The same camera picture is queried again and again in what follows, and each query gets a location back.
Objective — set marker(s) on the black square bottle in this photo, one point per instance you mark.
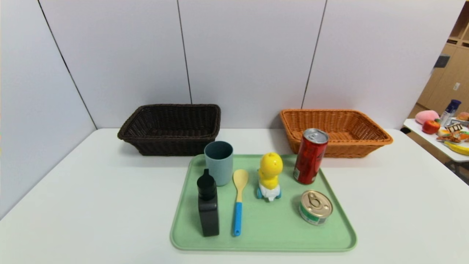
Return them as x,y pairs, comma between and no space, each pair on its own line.
208,212

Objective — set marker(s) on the red soda can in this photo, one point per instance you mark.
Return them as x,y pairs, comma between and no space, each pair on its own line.
309,157

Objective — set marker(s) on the yellow banana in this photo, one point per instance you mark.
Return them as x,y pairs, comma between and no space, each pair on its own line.
460,148

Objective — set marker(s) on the light green plastic tray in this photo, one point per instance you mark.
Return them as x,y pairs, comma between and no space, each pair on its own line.
278,227

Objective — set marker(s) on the white bottle blue cap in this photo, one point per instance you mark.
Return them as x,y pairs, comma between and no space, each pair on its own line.
451,108

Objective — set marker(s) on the orange snack packet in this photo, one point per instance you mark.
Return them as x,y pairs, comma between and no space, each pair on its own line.
454,137

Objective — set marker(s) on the yellow duck toy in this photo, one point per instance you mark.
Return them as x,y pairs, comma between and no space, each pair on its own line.
270,168

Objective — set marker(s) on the orange wicker basket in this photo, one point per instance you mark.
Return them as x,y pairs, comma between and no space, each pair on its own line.
351,150

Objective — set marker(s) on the red apple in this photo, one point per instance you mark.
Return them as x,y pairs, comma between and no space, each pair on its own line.
431,127

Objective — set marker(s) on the small tin gold lid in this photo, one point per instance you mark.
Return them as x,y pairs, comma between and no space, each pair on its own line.
316,207

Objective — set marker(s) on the blue-grey plastic cup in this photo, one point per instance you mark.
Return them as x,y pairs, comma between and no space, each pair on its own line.
220,165

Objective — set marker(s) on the round orange fruit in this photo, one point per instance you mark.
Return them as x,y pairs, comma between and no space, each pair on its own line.
463,116

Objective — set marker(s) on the white side table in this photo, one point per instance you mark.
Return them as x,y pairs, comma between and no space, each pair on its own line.
439,147

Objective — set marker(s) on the wooden cabinet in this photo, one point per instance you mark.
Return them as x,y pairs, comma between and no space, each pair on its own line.
450,73

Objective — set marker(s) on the pink peach plush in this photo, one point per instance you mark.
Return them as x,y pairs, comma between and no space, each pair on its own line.
427,116

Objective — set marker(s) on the grey wall box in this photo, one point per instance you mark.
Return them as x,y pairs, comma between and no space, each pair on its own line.
442,61

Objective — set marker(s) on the dark brown wicker basket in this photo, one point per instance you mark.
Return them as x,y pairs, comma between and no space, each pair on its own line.
165,146

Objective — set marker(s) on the chocolate cake toy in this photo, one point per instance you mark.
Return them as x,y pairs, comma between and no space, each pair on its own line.
454,128

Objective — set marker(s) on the white wall socket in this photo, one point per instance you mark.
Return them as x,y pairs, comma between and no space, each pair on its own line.
456,86

